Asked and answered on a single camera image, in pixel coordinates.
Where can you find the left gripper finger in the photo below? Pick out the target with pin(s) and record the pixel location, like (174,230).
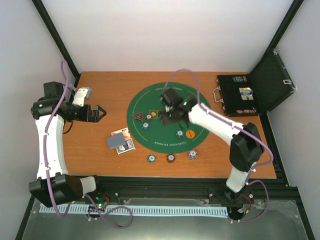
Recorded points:
(99,110)
(97,116)

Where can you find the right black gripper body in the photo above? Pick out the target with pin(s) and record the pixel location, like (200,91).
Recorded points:
(170,119)

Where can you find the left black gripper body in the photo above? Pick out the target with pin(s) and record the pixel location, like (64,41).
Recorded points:
(84,116)

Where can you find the orange big blind button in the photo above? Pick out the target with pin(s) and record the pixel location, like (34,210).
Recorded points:
(190,134)

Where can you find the red triangular dealer button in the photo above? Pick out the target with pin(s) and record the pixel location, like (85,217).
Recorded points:
(139,116)

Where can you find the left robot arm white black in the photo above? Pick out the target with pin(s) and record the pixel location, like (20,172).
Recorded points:
(50,147)

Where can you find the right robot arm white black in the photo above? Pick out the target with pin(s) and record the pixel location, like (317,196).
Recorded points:
(243,139)

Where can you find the grey card box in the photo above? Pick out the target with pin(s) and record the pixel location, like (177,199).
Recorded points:
(115,141)

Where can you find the round green poker mat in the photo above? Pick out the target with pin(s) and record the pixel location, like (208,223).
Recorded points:
(158,137)

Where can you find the blue playing card deck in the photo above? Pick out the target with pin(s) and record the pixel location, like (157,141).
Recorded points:
(126,147)

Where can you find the white poker chip stack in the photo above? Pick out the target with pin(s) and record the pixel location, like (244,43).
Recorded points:
(192,154)

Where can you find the red poker chip stack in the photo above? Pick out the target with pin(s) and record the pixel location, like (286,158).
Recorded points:
(170,158)

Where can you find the teal poker chip stack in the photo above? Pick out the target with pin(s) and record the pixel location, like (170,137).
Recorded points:
(151,158)

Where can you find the red chips in case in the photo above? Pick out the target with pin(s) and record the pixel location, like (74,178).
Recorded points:
(246,111)

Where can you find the teal chips in case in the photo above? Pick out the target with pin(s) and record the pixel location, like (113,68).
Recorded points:
(239,78)

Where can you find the card deck in case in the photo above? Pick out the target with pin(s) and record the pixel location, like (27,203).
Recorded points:
(246,93)

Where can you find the black poker case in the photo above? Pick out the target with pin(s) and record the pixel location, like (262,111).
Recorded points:
(269,80)

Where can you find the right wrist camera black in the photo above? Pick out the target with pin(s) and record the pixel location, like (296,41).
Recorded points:
(170,99)

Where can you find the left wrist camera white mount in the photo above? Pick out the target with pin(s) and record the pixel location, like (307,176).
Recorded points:
(80,95)

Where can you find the light blue cable duct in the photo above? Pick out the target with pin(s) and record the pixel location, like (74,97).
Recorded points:
(143,211)

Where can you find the black aluminium frame rail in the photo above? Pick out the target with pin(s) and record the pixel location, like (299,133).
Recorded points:
(117,189)

